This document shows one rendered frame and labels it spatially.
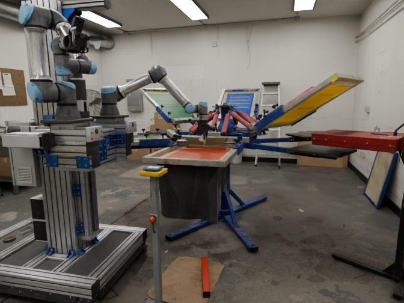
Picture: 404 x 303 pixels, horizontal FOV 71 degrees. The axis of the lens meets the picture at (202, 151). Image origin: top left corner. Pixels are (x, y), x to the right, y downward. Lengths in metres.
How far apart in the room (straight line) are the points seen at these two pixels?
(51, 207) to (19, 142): 0.63
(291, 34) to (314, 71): 0.90
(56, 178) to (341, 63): 5.64
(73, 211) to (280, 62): 5.25
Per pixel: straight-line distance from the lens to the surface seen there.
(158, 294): 2.10
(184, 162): 1.86
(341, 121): 6.56
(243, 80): 6.52
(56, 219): 2.43
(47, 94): 1.90
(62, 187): 2.31
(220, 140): 2.39
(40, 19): 1.95
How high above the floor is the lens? 1.36
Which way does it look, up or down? 10 degrees down
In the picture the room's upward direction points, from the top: straight up
